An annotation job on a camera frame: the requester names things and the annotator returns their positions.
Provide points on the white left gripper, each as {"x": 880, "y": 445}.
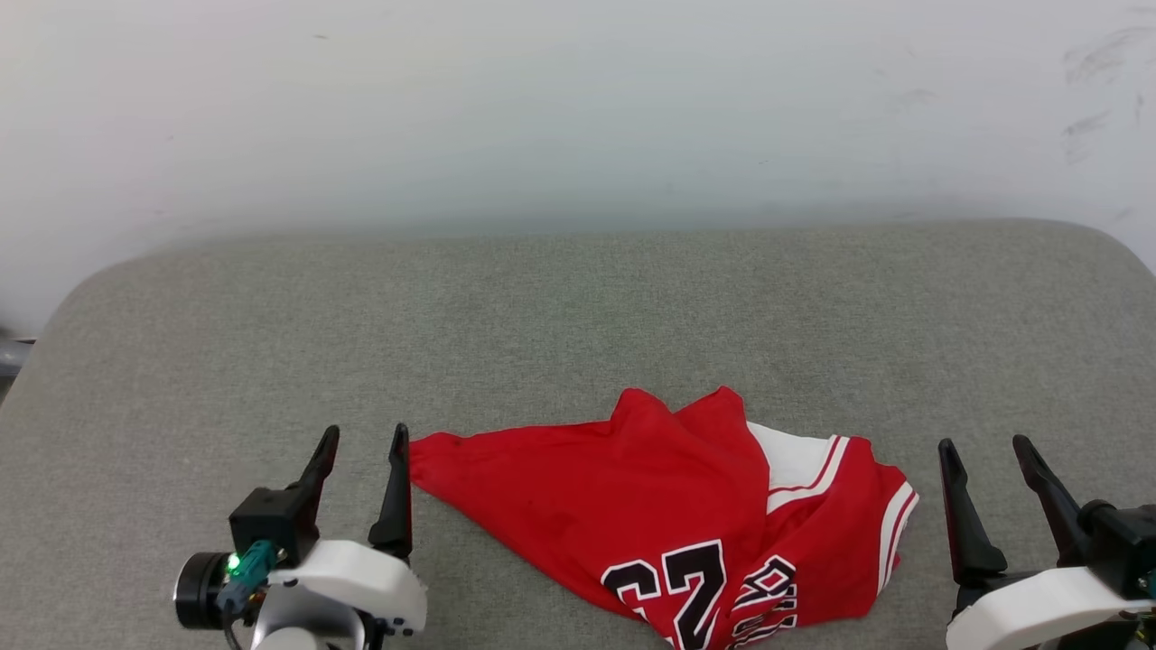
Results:
{"x": 357, "y": 578}

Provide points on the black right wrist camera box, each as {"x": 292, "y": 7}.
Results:
{"x": 1120, "y": 546}

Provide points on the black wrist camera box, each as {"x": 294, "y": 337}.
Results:
{"x": 271, "y": 524}
{"x": 1120, "y": 546}

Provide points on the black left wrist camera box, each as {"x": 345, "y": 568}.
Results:
{"x": 271, "y": 524}

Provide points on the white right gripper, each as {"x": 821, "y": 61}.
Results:
{"x": 1030, "y": 614}

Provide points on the red basketball jersey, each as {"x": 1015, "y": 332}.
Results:
{"x": 650, "y": 506}

